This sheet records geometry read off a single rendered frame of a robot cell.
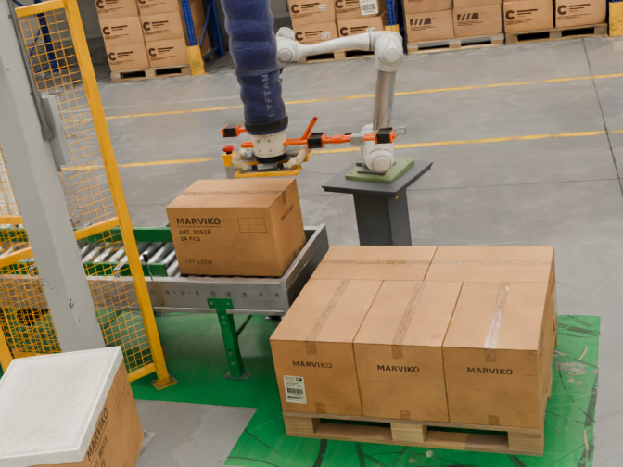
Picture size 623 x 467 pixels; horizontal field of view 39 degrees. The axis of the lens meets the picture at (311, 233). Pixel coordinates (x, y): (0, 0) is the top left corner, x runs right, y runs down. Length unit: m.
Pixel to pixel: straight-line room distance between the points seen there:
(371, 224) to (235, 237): 1.02
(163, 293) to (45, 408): 1.85
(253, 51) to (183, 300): 1.37
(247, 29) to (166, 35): 8.13
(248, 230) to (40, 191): 1.18
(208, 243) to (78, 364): 1.64
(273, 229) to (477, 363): 1.31
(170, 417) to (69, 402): 1.71
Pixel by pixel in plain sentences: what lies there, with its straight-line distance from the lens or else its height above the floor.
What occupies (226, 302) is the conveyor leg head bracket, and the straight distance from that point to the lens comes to 4.64.
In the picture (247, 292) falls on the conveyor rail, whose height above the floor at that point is 0.54.
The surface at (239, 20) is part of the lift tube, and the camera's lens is 4.32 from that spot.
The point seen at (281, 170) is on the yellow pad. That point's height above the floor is 1.11.
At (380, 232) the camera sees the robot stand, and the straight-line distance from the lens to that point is 5.29.
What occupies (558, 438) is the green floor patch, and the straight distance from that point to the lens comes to 4.21.
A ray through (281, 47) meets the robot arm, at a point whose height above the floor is 1.64.
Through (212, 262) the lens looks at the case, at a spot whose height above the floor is 0.63.
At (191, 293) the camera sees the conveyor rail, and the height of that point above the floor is 0.52.
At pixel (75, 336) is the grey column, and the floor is 0.70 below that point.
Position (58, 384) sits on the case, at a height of 1.02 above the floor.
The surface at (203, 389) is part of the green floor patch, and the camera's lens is 4.86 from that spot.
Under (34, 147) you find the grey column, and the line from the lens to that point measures 3.88.
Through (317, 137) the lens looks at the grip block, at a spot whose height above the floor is 1.23.
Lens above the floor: 2.55
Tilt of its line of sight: 23 degrees down
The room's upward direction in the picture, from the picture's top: 9 degrees counter-clockwise
